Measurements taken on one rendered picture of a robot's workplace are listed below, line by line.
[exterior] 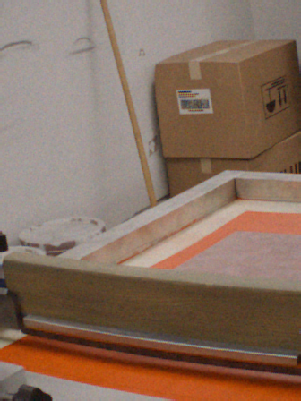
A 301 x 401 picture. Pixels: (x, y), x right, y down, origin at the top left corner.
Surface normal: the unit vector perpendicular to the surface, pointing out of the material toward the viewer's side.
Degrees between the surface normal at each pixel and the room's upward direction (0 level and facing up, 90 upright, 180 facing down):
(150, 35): 90
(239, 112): 90
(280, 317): 90
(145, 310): 90
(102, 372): 0
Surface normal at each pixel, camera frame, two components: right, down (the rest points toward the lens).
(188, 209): 0.81, 0.05
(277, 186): -0.57, 0.28
